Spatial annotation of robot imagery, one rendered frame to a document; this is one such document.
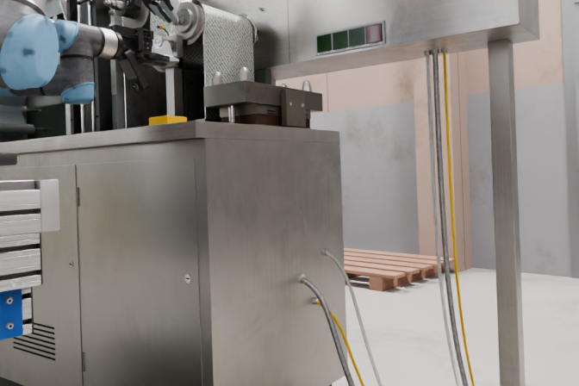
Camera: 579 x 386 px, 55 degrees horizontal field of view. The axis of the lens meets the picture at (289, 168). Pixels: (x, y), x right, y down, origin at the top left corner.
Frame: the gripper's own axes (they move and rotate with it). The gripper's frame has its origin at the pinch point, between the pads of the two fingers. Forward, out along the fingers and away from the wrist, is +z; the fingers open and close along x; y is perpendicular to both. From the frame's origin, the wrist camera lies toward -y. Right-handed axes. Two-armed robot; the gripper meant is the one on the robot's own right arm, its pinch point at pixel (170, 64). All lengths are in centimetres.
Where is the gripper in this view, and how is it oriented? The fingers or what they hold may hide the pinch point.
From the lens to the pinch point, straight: 164.6
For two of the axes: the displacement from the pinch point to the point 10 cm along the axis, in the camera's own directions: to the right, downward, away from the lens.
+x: -8.1, 0.3, 5.9
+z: 5.9, -0.2, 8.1
